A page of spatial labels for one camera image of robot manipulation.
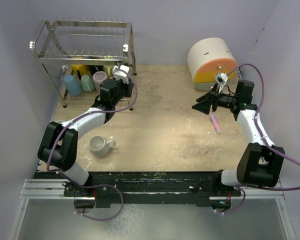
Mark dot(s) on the pink tube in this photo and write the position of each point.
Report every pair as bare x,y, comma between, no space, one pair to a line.
215,123

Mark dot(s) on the lime green mug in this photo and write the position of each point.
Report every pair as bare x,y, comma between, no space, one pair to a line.
108,67

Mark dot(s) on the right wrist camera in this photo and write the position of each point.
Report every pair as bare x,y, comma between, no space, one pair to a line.
221,79

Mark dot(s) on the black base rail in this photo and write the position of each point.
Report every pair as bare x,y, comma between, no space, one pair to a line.
199,188

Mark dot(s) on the lilac mug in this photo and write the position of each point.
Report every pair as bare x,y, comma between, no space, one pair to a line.
115,71

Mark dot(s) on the round drawer box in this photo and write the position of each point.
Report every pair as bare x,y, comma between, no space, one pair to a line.
207,58

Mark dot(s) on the yellow mug black handle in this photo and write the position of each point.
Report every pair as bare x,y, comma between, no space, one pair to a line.
80,70

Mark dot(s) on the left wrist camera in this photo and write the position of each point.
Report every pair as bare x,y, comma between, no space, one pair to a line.
124,70

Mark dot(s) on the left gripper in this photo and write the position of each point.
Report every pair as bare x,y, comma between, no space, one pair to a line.
129,87

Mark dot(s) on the blue cup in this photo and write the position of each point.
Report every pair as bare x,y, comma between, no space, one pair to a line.
72,85

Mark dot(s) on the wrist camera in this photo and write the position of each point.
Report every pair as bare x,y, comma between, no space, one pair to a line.
221,79
124,70

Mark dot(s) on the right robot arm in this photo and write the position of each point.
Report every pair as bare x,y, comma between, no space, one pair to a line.
258,165

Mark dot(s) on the purple mug black handle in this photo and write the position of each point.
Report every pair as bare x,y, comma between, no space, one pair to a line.
98,78

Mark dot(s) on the grey speckled mug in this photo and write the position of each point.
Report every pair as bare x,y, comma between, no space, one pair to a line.
100,146

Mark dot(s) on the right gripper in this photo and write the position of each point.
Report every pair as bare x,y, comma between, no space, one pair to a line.
204,106

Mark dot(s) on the teal cup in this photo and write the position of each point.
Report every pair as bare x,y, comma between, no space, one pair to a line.
87,83

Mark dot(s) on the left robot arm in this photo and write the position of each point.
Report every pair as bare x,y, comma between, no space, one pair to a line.
58,147

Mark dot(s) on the aluminium frame rail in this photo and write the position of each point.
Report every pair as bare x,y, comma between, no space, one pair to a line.
52,189

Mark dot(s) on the black mug white interior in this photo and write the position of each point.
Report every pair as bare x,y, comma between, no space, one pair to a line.
95,68

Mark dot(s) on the metal dish rack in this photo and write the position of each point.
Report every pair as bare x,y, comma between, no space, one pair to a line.
84,42

